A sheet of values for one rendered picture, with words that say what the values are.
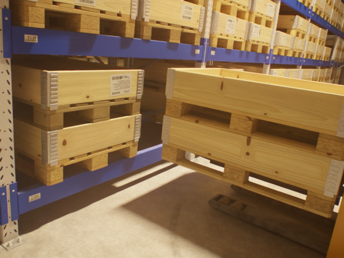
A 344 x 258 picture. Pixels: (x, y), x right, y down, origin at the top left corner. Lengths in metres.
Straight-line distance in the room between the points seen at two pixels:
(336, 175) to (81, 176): 1.55
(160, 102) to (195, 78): 1.53
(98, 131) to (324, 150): 1.38
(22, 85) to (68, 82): 0.29
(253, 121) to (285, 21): 4.04
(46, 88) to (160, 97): 1.94
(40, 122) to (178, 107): 0.91
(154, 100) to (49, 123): 1.94
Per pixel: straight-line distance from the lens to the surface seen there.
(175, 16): 2.59
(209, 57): 3.12
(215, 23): 3.16
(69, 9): 1.87
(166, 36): 2.56
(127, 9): 2.17
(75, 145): 2.00
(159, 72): 3.53
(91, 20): 1.96
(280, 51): 5.22
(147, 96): 3.65
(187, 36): 2.90
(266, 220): 2.24
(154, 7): 2.39
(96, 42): 2.01
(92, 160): 2.13
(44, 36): 1.80
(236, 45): 3.79
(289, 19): 5.80
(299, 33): 6.07
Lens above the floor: 1.15
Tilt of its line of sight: 15 degrees down
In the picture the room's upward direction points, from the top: 6 degrees clockwise
